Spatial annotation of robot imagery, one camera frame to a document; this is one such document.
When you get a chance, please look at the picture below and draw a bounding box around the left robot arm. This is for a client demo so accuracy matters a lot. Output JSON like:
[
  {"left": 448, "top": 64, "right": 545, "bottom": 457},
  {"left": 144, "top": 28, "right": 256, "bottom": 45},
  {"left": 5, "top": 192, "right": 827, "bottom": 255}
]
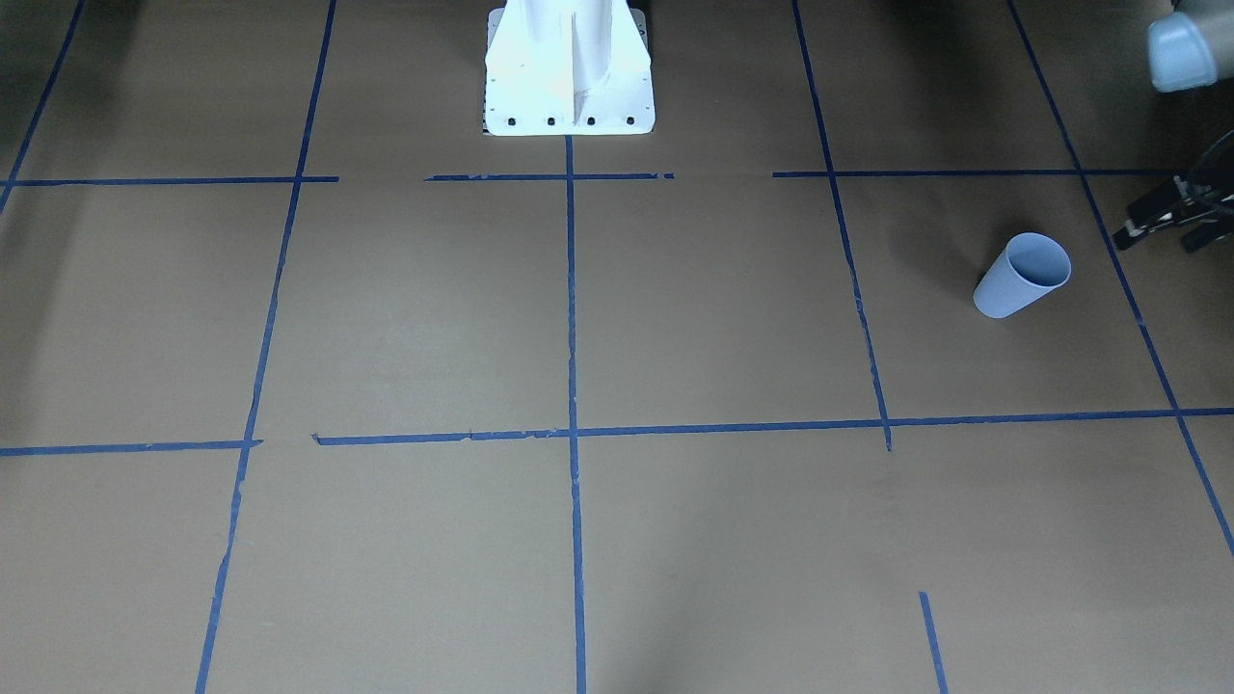
[{"left": 1113, "top": 1, "right": 1233, "bottom": 254}]

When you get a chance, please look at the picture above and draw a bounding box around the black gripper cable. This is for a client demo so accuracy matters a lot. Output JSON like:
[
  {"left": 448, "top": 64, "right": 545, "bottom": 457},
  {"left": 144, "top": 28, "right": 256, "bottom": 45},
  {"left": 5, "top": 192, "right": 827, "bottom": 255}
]
[{"left": 1183, "top": 127, "right": 1234, "bottom": 194}]

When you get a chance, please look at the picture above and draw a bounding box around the light blue ribbed cup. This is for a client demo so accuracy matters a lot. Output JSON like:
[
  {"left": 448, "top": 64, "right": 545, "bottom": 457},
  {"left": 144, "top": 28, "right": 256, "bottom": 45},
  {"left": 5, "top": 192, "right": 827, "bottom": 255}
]
[{"left": 972, "top": 232, "right": 1072, "bottom": 319}]

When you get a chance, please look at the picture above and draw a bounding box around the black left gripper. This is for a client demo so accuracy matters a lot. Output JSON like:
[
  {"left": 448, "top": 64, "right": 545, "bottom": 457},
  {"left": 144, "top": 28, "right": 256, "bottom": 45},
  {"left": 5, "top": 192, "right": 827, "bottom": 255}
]
[{"left": 1113, "top": 177, "right": 1233, "bottom": 254}]

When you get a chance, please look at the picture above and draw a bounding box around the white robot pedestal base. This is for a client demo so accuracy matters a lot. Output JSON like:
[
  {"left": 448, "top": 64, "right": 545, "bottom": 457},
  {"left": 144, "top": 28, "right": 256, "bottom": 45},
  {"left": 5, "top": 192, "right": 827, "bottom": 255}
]
[{"left": 482, "top": 1, "right": 656, "bottom": 137}]

